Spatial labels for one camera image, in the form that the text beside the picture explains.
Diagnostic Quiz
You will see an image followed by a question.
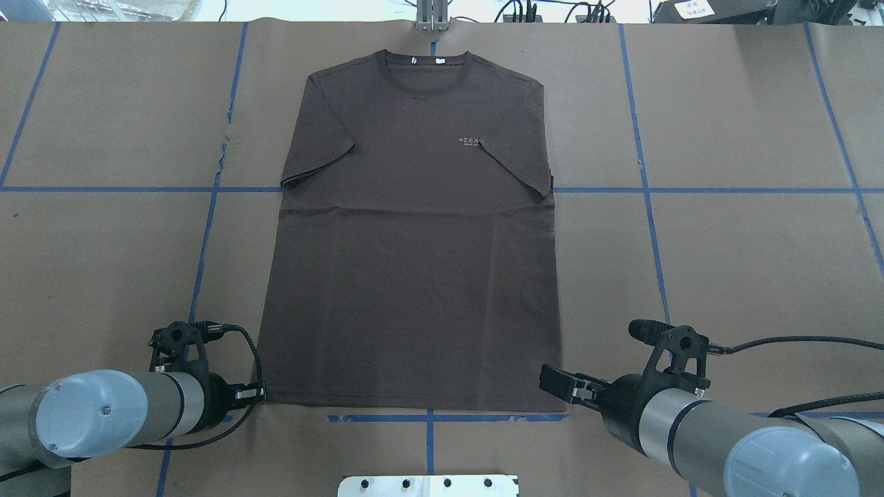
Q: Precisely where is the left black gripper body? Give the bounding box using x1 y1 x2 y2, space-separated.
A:
204 374 235 430

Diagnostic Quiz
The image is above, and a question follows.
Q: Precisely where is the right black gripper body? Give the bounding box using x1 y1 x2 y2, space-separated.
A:
599 374 654 455

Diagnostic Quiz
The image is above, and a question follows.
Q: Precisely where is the brown t-shirt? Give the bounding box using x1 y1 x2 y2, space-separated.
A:
258 50 564 413

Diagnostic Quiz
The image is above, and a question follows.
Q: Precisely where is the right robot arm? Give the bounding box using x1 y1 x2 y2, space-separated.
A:
539 365 883 496

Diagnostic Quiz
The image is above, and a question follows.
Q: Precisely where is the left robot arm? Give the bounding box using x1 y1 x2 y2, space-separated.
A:
2 370 266 496

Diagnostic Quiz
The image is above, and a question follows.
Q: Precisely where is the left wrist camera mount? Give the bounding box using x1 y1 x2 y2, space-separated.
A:
148 321 227 378

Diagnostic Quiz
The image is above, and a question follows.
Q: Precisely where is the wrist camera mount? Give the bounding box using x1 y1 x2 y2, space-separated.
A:
628 319 711 396
148 321 227 378

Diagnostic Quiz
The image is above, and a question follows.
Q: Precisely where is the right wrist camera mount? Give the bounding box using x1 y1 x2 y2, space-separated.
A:
628 319 711 396

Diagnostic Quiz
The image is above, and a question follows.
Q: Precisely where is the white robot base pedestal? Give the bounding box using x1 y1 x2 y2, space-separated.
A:
337 474 521 496

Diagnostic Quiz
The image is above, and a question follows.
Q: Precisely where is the aluminium frame post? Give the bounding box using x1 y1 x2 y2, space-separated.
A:
412 0 450 32

